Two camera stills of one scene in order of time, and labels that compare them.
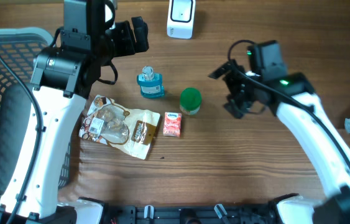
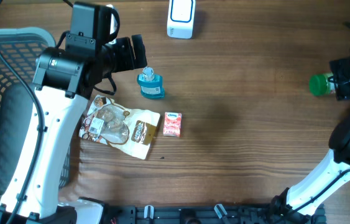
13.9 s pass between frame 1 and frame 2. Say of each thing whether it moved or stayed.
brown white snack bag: stayed
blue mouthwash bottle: stayed
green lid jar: moved
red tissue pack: stayed
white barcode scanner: stayed
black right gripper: moved
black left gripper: moved
